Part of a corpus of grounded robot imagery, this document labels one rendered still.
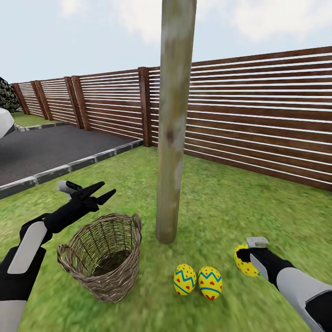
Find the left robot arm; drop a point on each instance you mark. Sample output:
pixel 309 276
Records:
pixel 20 267

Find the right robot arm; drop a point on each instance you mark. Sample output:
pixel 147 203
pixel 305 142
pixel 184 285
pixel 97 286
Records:
pixel 311 298

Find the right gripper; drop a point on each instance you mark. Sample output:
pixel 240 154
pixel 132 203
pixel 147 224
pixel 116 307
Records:
pixel 244 254

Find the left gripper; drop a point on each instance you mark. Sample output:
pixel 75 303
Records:
pixel 81 203

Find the easter egg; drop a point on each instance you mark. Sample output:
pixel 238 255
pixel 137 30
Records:
pixel 210 282
pixel 184 279
pixel 245 266

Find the wicker basket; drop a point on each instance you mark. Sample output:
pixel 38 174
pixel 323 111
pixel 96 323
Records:
pixel 108 279

